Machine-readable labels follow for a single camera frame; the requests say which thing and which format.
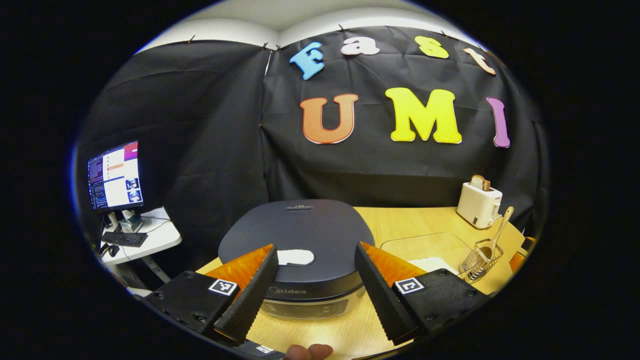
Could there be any wooden spoon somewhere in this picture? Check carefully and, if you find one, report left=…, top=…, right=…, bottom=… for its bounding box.
left=472, top=206, right=515, bottom=266

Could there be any black keyboard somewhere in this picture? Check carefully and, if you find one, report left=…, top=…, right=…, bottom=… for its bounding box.
left=101, top=231, right=149, bottom=248

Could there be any clear plastic rice container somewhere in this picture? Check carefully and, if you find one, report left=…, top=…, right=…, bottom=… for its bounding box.
left=380, top=232, right=475, bottom=277

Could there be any computer monitor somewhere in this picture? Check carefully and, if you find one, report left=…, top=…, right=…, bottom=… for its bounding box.
left=87, top=140, right=145, bottom=211

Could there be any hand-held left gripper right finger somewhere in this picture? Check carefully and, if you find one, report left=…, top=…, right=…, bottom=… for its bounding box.
left=354, top=241, right=490, bottom=346

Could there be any black silver rice cooker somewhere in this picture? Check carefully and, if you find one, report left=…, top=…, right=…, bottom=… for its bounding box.
left=218, top=199, right=376, bottom=321

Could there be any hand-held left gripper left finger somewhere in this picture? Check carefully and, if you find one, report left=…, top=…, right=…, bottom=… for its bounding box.
left=145, top=244, right=280, bottom=347

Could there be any small teal box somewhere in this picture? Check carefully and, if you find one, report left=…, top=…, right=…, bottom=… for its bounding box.
left=119, top=210, right=144, bottom=234

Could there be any black backdrop cloth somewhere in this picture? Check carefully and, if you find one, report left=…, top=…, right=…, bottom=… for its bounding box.
left=75, top=25, right=548, bottom=261

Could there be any white toaster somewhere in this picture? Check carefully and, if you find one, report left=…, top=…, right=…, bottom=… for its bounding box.
left=456, top=182, right=504, bottom=230

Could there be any metal wire chopstick holder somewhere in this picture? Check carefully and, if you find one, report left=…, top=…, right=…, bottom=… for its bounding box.
left=458, top=238, right=505, bottom=282

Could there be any white side table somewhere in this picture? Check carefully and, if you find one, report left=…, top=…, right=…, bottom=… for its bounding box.
left=99, top=207, right=183, bottom=286

